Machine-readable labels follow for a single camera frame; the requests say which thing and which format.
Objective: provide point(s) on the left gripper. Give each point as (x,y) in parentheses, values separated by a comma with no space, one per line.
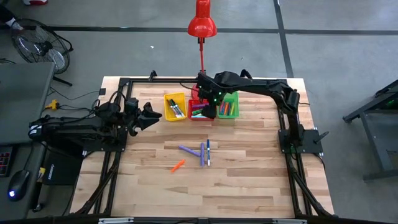
(132,118)

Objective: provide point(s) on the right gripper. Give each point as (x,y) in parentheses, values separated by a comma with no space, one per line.
(211,90)

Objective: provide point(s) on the pink highlighter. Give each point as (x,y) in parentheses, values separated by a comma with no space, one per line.
(221,108)

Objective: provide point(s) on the cyan Sharpie highlighter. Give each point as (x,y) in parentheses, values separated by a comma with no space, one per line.
(199,117)

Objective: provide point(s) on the green highlighter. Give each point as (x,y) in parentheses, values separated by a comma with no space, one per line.
(196,112)

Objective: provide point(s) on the chunky purple marker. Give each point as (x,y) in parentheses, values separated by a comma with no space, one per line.
(197,107)

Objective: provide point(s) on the violet pen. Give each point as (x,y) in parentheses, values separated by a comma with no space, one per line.
(229,109)

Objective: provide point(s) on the slim yellow highlighter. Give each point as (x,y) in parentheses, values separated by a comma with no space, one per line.
(233,109)

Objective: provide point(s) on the black Expo marker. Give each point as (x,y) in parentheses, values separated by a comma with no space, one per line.
(171,107)

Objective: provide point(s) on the blue Expo marker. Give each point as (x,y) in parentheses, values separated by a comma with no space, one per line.
(208,152)

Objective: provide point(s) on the purple highlighter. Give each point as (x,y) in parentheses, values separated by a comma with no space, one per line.
(189,151)
(202,157)

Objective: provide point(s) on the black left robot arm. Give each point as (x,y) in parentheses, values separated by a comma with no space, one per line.
(77,130)

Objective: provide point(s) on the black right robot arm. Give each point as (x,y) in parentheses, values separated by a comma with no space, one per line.
(264,85)

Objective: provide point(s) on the red plastic basket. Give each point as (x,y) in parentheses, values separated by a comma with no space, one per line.
(194,102)

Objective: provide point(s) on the yellow plastic basket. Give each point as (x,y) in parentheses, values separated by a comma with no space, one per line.
(167,116)

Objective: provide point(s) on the green plastic basket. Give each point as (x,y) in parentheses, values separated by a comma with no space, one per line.
(236,115)

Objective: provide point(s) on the black square clip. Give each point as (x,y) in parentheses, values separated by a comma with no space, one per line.
(102,91)

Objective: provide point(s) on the red desk lamp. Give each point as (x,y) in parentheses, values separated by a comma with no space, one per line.
(202,25)

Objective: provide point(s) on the yellow plug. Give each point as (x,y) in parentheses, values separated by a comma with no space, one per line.
(53,104)

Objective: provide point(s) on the black computer case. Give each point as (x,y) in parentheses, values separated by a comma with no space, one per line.
(62,168)

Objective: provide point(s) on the grey side desk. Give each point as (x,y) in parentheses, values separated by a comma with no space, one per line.
(25,102)

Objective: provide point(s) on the black floor fan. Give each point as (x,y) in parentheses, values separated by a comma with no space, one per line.
(43,48)

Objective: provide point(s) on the black computer mouse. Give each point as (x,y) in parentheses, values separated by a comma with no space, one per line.
(18,183)

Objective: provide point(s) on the black keyboard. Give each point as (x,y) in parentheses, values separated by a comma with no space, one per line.
(4,161)

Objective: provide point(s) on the dark grey desk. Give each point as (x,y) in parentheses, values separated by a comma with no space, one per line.
(18,208)

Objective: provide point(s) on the white and red shoe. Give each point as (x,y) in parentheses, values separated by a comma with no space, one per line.
(14,24)
(34,2)

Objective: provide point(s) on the dark grey metal stand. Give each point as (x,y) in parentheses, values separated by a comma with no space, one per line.
(376,143)

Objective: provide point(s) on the person's leg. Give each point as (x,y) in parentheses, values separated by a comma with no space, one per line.
(6,14)

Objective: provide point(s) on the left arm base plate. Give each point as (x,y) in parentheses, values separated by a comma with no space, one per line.
(121,147)

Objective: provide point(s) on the black aluminium table frame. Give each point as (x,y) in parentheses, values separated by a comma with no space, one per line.
(161,80)

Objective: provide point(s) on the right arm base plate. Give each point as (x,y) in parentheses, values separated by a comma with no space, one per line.
(311,146)

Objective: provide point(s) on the silver metal bracket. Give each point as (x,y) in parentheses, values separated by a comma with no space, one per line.
(115,221)
(289,221)

